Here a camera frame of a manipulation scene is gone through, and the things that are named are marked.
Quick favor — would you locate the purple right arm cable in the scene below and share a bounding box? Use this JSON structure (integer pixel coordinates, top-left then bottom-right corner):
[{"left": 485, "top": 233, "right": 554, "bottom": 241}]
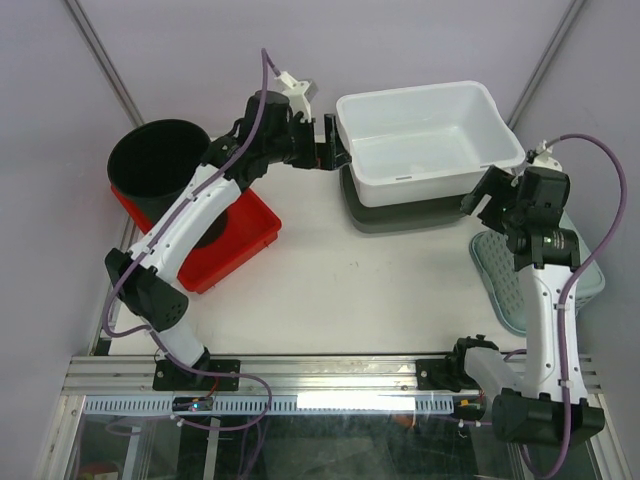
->
[{"left": 519, "top": 133, "right": 628, "bottom": 477}]

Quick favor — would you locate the red plastic tray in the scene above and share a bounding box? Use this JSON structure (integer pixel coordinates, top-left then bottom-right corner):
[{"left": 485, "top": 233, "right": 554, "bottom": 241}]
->
[{"left": 111, "top": 186, "right": 282, "bottom": 294}]

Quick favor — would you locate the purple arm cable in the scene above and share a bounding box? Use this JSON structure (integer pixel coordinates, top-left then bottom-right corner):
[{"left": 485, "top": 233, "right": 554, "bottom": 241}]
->
[
  {"left": 101, "top": 47, "right": 281, "bottom": 371},
  {"left": 519, "top": 133, "right": 628, "bottom": 477}
]

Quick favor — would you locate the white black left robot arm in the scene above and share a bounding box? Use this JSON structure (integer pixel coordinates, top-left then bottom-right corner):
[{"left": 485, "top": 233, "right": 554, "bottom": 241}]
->
[{"left": 102, "top": 90, "right": 351, "bottom": 389}]

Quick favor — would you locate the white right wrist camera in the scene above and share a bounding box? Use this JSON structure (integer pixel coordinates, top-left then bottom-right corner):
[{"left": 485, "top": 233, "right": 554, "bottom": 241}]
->
[{"left": 525, "top": 140, "right": 563, "bottom": 172}]

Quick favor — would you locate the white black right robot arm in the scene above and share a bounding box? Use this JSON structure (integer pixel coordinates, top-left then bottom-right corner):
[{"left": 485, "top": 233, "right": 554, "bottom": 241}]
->
[{"left": 447, "top": 166, "right": 605, "bottom": 447}]

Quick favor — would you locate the white slotted cable duct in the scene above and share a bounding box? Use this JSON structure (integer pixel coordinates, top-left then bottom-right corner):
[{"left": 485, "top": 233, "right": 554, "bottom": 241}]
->
[{"left": 84, "top": 392, "right": 454, "bottom": 417}]

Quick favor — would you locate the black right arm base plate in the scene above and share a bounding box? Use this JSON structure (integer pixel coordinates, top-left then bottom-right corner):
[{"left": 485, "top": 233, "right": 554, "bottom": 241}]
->
[{"left": 415, "top": 358, "right": 479, "bottom": 393}]

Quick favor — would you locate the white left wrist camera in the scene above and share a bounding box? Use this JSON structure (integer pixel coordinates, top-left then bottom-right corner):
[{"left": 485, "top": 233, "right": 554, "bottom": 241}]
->
[{"left": 275, "top": 71, "right": 318, "bottom": 116}]

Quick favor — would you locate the dark green plastic tray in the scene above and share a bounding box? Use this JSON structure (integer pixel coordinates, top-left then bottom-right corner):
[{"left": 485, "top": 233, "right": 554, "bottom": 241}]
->
[{"left": 340, "top": 167, "right": 464, "bottom": 234}]

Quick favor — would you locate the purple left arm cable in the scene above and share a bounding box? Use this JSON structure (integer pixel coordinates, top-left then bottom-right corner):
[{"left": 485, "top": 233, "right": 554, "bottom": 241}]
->
[{"left": 101, "top": 47, "right": 281, "bottom": 371}]

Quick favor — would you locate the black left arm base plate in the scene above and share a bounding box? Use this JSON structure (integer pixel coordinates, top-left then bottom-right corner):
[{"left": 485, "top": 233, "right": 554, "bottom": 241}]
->
[{"left": 152, "top": 358, "right": 241, "bottom": 393}]

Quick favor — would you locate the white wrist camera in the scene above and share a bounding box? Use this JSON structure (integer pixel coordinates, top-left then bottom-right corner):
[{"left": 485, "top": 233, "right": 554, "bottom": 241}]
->
[
  {"left": 525, "top": 140, "right": 563, "bottom": 172},
  {"left": 275, "top": 71, "right": 318, "bottom": 116}
]

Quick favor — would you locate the white plastic tub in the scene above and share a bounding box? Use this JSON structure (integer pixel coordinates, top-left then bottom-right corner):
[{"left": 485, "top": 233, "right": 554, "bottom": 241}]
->
[{"left": 336, "top": 80, "right": 525, "bottom": 208}]

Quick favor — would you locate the black round bucket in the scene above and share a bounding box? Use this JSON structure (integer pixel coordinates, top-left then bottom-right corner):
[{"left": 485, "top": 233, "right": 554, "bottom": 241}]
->
[{"left": 107, "top": 119, "right": 211, "bottom": 225}]

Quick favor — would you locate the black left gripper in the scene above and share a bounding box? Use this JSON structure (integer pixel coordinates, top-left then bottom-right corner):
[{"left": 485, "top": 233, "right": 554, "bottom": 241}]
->
[{"left": 268, "top": 115, "right": 354, "bottom": 173}]

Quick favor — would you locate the aluminium mounting rail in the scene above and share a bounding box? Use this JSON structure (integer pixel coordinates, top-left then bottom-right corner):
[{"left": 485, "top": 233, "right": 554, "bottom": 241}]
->
[{"left": 62, "top": 354, "right": 444, "bottom": 396}]

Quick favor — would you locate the light teal perforated basket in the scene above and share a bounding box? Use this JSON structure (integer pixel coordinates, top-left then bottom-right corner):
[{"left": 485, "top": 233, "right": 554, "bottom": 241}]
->
[{"left": 469, "top": 230, "right": 606, "bottom": 337}]

